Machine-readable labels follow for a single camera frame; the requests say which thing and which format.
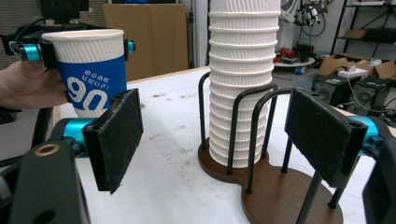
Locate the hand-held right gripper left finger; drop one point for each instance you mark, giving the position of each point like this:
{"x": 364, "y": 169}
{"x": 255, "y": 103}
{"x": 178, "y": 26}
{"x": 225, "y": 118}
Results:
{"x": 113, "y": 140}

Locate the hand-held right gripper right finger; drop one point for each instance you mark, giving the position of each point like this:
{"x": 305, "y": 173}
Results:
{"x": 323, "y": 137}

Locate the blue label paper cup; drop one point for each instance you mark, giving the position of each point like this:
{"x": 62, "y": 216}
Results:
{"x": 90, "y": 81}

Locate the stack of white ribbed cups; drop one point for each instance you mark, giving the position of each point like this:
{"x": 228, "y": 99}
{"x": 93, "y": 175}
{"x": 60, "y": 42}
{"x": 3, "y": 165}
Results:
{"x": 243, "y": 62}

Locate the black computer tower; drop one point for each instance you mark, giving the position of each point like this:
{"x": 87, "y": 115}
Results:
{"x": 330, "y": 90}
{"x": 373, "y": 93}

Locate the white power strip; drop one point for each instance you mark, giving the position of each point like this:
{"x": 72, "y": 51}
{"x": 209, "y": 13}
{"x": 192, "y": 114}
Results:
{"x": 351, "y": 73}

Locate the open cardboard box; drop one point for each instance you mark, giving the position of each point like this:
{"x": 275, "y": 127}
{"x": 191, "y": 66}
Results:
{"x": 333, "y": 62}

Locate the white round table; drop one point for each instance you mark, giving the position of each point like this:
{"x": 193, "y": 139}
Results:
{"x": 294, "y": 63}

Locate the black metal shelf rack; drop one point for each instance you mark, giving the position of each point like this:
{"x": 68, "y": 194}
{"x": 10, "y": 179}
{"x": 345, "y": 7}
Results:
{"x": 370, "y": 31}

